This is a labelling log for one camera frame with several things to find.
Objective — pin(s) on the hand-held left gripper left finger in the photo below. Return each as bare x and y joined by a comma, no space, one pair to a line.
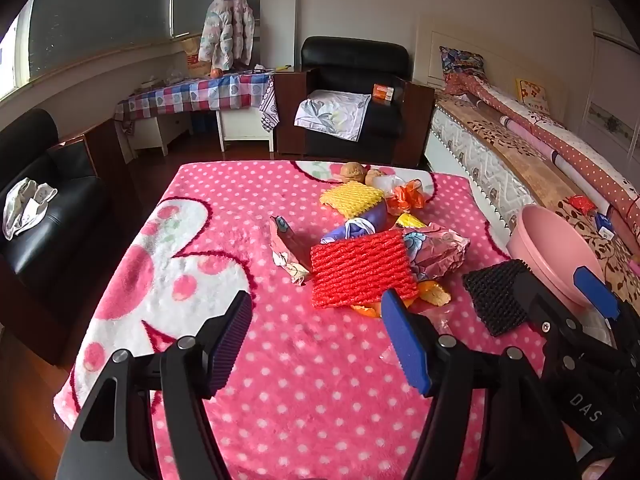
230,345

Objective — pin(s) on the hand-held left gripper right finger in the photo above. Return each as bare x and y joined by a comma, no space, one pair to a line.
407,345

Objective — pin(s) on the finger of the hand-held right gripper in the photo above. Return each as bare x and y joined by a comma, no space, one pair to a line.
595,290
542,305

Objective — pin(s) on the clear plastic wrapper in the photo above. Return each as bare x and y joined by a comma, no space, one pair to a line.
441,321

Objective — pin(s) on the black foam fruit net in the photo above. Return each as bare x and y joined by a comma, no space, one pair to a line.
492,295

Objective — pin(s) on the pink plastic bucket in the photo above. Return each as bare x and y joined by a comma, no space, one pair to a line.
545,240

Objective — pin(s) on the red foam fruit net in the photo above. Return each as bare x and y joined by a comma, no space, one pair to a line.
360,270

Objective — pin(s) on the pink floral paper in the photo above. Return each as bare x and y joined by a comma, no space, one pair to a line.
285,255
440,250

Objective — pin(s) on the yellow snack wrapper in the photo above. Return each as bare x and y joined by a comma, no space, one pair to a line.
410,221

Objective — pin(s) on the purple cloth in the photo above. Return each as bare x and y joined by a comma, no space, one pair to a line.
370,220

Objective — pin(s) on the orange and white plastic wrapper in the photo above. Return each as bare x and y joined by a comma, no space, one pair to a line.
405,197

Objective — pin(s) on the yellow foam fruit net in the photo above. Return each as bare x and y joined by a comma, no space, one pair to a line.
350,200

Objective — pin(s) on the blue and white box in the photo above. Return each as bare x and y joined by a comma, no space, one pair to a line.
606,225

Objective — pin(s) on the pink polka dot blanket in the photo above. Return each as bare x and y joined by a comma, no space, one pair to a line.
300,385

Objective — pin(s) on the red snack packet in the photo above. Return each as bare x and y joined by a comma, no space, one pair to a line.
582,203

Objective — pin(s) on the red dotted quilt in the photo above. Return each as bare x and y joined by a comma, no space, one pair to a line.
575,150

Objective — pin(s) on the pink rolled mat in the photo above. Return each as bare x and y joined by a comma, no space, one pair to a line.
540,147

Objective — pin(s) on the brown leaf pattern blanket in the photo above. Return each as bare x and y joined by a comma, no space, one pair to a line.
510,145

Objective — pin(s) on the brown walnut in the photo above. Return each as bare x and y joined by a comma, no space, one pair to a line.
373,178
352,172

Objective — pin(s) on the white bed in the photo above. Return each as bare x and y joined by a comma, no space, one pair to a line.
460,145

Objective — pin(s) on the white wardrobe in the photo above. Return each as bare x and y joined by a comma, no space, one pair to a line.
610,85

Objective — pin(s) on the yellow floral pillow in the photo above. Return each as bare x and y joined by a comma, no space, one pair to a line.
532,92

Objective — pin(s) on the black leather sofa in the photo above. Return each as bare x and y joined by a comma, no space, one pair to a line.
60,200

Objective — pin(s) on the white floral pillowcase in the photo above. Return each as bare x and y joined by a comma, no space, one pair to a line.
330,112

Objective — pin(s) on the white crumpled cloth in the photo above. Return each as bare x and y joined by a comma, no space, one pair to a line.
25,205

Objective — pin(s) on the orange cardboard box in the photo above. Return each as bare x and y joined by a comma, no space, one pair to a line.
382,94

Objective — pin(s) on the checked tablecloth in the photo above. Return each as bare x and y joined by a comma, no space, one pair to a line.
200,92

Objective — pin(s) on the colourful cartoon pillow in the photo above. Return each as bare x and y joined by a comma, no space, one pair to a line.
462,62

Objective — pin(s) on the orange fruit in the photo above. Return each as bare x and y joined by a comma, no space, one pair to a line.
216,73

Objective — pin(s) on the black leather armchair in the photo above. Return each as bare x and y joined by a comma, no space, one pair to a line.
350,60

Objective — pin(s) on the brown paper bag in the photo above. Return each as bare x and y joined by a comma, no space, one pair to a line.
192,55

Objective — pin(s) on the white patterned padded jacket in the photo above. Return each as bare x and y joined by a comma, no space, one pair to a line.
225,25

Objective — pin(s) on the window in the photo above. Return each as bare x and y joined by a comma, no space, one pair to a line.
100,10

